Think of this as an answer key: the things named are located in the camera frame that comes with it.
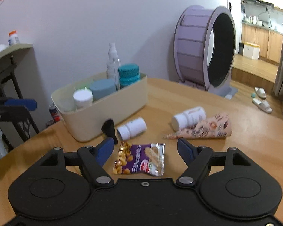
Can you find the pink patterned tube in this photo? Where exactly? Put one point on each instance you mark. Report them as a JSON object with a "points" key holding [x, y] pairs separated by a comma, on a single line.
{"points": [[216, 127]]}

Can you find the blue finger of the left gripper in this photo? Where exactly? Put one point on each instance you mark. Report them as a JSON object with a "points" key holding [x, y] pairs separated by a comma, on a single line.
{"points": [[30, 104]]}

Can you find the white small pill bottle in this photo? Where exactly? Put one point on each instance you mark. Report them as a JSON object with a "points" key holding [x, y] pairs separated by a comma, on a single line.
{"points": [[188, 118]]}

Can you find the teal cap medicine bottle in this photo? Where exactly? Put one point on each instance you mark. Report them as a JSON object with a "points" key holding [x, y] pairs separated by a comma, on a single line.
{"points": [[128, 74]]}

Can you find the purple snack packet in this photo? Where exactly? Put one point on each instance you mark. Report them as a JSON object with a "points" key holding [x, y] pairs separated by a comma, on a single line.
{"points": [[140, 158]]}

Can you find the beige plastic storage bin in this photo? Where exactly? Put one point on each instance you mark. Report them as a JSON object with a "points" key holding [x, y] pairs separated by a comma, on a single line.
{"points": [[85, 123]]}

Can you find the white wide plastic bottle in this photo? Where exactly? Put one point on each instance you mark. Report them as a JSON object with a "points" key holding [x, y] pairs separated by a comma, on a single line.
{"points": [[82, 98]]}

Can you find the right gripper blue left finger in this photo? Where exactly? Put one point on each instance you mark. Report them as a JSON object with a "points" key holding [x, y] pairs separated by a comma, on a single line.
{"points": [[92, 160]]}

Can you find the small white dropper bottle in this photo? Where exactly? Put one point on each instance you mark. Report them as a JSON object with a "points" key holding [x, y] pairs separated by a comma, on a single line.
{"points": [[131, 129]]}

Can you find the white storage box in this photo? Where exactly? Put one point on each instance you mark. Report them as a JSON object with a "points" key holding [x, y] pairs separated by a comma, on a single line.
{"points": [[251, 50]]}

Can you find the red soda can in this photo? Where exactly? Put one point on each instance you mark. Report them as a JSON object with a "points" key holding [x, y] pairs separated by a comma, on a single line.
{"points": [[54, 113]]}

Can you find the white slipper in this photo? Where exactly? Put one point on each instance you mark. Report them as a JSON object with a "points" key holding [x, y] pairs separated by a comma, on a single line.
{"points": [[262, 105], [260, 92]]}

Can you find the green floss picks bag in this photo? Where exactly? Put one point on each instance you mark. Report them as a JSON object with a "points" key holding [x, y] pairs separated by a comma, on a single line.
{"points": [[82, 85]]}

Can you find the toothpick jar blue lid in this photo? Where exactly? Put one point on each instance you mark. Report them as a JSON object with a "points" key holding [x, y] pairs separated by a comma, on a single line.
{"points": [[102, 88]]}

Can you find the clear white spray bottle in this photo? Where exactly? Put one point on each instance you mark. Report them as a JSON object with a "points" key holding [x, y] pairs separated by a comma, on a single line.
{"points": [[113, 64]]}

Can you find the purple cat exercise wheel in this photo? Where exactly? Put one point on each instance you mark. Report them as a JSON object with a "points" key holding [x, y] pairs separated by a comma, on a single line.
{"points": [[204, 49]]}

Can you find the black small object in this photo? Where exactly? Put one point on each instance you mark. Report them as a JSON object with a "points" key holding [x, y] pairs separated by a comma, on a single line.
{"points": [[108, 129]]}

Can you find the orange cap white bottle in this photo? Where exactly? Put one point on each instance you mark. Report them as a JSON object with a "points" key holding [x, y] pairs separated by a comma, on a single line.
{"points": [[13, 38]]}

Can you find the side shelf table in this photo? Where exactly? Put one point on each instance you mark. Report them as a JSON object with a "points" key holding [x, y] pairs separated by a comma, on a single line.
{"points": [[7, 73]]}

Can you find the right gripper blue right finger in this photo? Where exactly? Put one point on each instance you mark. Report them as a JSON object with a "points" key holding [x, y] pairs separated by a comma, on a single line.
{"points": [[197, 160]]}

